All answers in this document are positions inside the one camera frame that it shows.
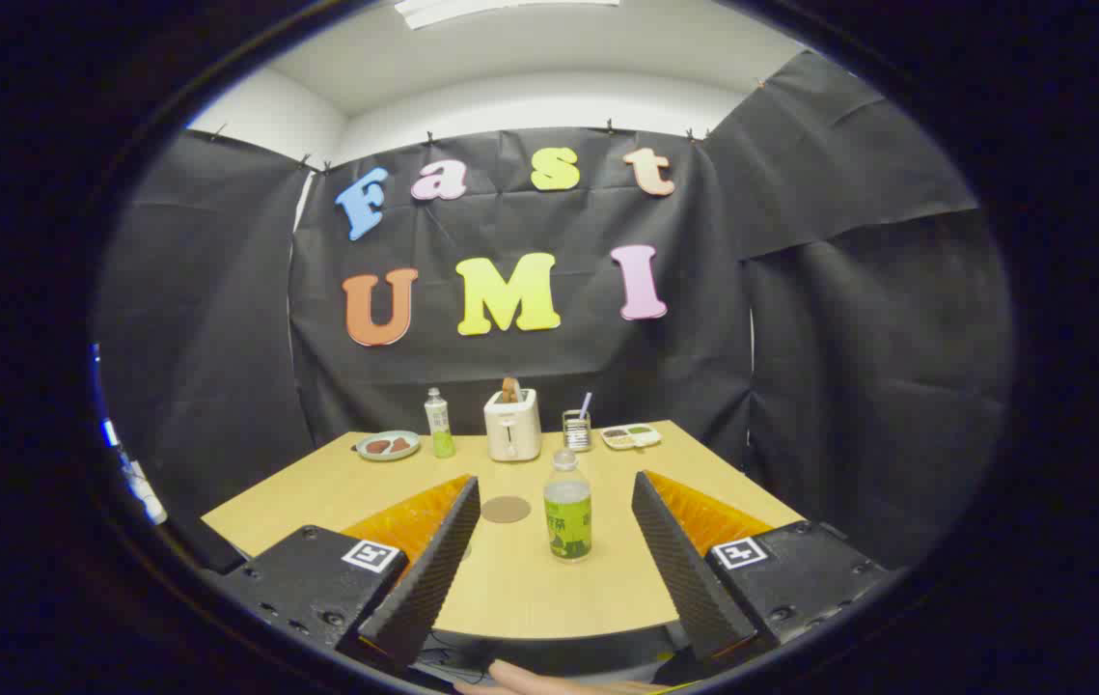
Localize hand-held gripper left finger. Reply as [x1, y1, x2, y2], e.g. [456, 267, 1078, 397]
[211, 473, 482, 672]

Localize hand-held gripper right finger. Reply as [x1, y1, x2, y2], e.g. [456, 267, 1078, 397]
[631, 470, 893, 663]

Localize green label juice bottle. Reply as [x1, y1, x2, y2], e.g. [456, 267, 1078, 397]
[543, 449, 594, 563]

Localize slim white green bottle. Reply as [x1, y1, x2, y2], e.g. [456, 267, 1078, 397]
[425, 388, 456, 459]

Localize wooden table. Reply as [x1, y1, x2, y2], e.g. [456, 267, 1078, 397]
[202, 420, 806, 640]

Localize pale green plate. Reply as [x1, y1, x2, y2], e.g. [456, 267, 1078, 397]
[355, 431, 422, 461]

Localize white divided food tray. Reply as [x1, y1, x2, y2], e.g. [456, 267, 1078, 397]
[600, 424, 663, 451]

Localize white toaster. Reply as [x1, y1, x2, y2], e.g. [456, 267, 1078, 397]
[483, 388, 542, 462]

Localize white power strip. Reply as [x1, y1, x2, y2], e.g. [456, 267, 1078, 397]
[121, 449, 169, 527]

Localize black backdrop cloth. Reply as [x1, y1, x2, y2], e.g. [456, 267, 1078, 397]
[91, 48, 1013, 570]

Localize computer monitor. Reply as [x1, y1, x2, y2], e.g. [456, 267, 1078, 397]
[91, 343, 122, 447]

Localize ceiling light panel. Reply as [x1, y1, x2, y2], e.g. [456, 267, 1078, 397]
[395, 0, 622, 30]

